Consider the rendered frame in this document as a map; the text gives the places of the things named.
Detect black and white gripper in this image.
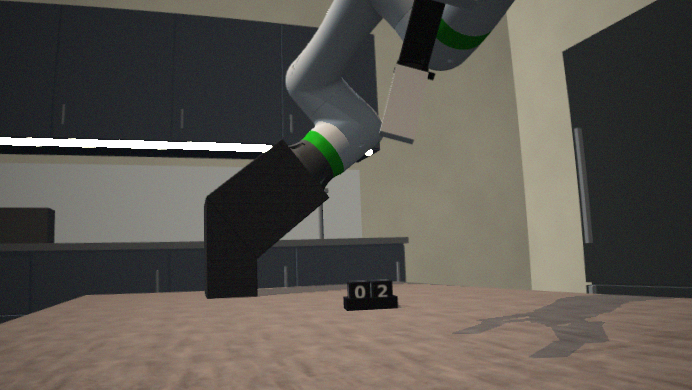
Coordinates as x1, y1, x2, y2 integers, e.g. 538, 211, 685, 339
379, 0, 477, 144

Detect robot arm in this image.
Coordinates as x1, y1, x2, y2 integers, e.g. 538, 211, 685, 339
286, 0, 515, 190

